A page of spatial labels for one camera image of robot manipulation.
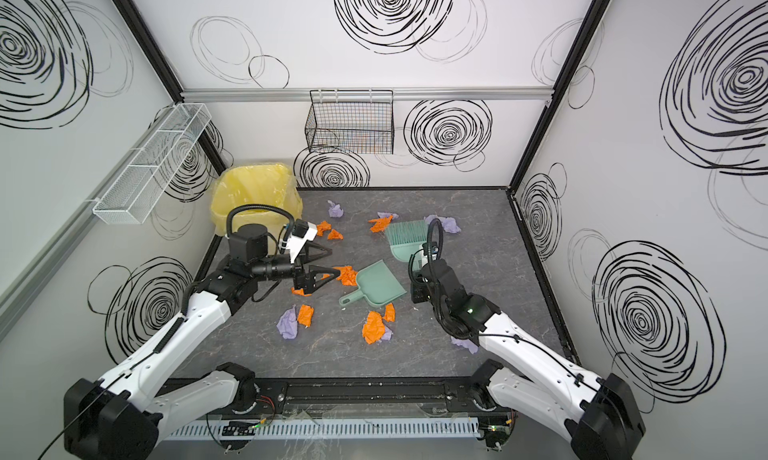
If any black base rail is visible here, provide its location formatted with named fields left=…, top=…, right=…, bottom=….
left=161, top=377, right=601, bottom=414

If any orange paper scrap beside purple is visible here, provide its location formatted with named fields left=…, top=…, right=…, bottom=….
left=297, top=305, right=314, bottom=328

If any purple paper scrap front left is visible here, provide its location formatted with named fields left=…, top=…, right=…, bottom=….
left=276, top=307, right=298, bottom=340

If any small orange scrap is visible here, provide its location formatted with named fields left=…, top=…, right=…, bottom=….
left=291, top=288, right=312, bottom=297
left=383, top=303, right=396, bottom=323

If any white slotted cable duct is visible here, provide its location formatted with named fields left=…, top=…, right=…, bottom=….
left=167, top=417, right=482, bottom=443

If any mint green hand brush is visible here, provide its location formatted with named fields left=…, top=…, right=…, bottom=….
left=384, top=220, right=428, bottom=263

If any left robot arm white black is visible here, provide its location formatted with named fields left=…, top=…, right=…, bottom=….
left=61, top=204, right=340, bottom=459

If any mint green dustpan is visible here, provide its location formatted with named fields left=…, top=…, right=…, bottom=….
left=339, top=260, right=406, bottom=308

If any purple paper scrap back left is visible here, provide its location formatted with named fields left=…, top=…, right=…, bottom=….
left=327, top=200, right=344, bottom=219

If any large orange paper scrap front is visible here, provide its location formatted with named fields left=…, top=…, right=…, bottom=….
left=362, top=311, right=387, bottom=345

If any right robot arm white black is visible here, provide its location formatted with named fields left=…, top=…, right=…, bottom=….
left=409, top=219, right=646, bottom=459

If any small orange scrap front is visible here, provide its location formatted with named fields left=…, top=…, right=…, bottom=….
left=383, top=303, right=396, bottom=323

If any small orange scrap left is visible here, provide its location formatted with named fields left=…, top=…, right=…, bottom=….
left=291, top=288, right=312, bottom=297

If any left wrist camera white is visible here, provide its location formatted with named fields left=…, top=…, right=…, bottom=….
left=283, top=219, right=318, bottom=263

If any orange paper scrap by dustpan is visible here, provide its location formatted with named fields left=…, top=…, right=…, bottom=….
left=336, top=266, right=358, bottom=286

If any orange paper scrap near bin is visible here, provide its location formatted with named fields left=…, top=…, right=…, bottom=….
left=316, top=221, right=332, bottom=237

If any purple paper scrap back right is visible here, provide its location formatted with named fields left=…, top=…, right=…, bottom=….
left=424, top=215, right=461, bottom=235

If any yellow plastic bin liner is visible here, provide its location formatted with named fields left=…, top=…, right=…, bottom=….
left=210, top=163, right=303, bottom=236

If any large purple paper scrap front right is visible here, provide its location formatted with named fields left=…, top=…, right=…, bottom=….
left=451, top=337, right=479, bottom=355

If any black wire wall basket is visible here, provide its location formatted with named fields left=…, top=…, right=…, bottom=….
left=304, top=89, right=395, bottom=155

